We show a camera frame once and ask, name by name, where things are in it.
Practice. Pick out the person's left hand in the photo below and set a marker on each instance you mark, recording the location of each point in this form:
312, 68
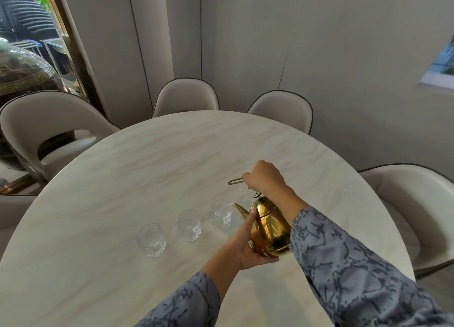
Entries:
246, 256

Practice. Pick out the person's right hand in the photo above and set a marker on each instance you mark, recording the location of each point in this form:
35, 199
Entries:
266, 177

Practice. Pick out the gold metal teapot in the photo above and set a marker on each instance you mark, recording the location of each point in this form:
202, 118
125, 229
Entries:
273, 231

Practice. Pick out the person's right forearm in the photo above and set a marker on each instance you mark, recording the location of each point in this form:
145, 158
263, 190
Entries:
347, 266

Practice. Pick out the person's left forearm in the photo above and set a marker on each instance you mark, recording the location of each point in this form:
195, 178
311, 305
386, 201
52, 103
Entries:
209, 291

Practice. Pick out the beige upholstered chair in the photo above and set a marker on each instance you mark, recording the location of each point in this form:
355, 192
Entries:
418, 195
186, 98
14, 213
282, 110
46, 114

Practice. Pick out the white marble table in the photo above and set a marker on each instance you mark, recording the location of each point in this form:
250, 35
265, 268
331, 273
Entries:
159, 160

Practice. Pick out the grey metal table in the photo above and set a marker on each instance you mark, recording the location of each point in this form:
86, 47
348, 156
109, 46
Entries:
56, 46

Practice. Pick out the large dark lidded jar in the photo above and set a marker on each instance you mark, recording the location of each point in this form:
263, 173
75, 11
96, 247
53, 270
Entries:
21, 71

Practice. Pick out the stack of black chairs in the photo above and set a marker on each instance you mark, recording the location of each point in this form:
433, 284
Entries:
25, 18

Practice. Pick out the wall window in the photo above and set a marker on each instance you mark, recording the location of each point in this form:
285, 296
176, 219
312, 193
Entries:
440, 75

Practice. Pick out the gold door frame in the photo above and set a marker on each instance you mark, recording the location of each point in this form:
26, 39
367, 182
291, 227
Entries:
76, 46

